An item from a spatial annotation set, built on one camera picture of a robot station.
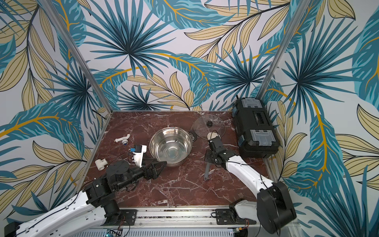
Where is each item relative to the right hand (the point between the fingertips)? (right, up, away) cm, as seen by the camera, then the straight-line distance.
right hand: (209, 155), depth 87 cm
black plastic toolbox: (+28, +12, -1) cm, 30 cm away
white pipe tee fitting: (-65, -5, +2) cm, 65 cm away
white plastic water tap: (-56, +8, +14) cm, 58 cm away
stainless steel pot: (-23, +5, +12) cm, 27 cm away
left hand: (-24, 0, -19) cm, 31 cm away
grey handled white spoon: (+1, +12, +4) cm, 12 cm away
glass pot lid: (+1, +19, +25) cm, 32 cm away
